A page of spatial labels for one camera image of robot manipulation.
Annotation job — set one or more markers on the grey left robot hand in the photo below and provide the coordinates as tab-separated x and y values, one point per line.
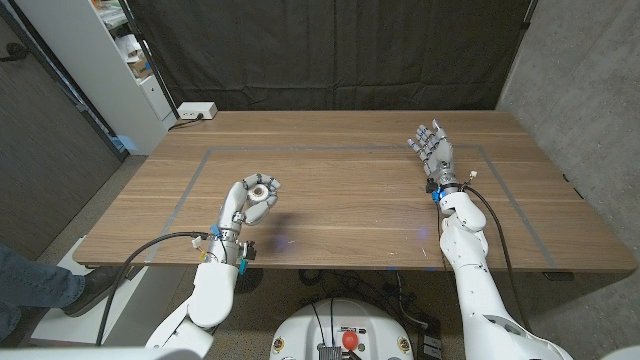
232	210

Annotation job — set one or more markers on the white power strip box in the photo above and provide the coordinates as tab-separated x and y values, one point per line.
196	110

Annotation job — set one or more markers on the person's leg in jeans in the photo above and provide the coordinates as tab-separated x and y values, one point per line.
30	285

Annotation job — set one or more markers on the black power adapter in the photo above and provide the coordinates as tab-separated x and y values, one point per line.
430	345

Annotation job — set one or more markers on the black round floor disc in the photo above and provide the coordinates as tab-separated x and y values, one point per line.
252	280

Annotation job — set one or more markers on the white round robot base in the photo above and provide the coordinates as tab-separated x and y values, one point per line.
305	330

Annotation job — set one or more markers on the black fabric backdrop curtain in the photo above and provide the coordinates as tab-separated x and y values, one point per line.
330	55

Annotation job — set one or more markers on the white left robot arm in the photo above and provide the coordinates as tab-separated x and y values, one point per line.
212	295

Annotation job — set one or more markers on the red emergency stop button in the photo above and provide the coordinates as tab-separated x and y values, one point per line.
350	340

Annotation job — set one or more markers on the person's dark shoe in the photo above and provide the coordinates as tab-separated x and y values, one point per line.
95	287

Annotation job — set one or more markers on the dark wood door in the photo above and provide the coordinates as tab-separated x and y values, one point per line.
45	165

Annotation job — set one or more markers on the white floor board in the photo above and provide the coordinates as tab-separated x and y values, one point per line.
55	327

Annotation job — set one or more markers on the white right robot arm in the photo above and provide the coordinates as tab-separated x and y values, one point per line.
475	290

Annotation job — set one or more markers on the grey tape rectangle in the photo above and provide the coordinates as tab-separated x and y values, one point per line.
325	148

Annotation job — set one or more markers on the small cardboard box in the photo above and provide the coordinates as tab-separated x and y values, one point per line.
140	67

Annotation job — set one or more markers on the white shelf cabinet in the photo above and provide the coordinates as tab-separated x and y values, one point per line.
100	75

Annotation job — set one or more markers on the black backdrop stand pole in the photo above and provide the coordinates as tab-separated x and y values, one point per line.
150	60

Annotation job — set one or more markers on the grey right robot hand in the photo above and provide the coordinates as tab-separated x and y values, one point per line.
440	152

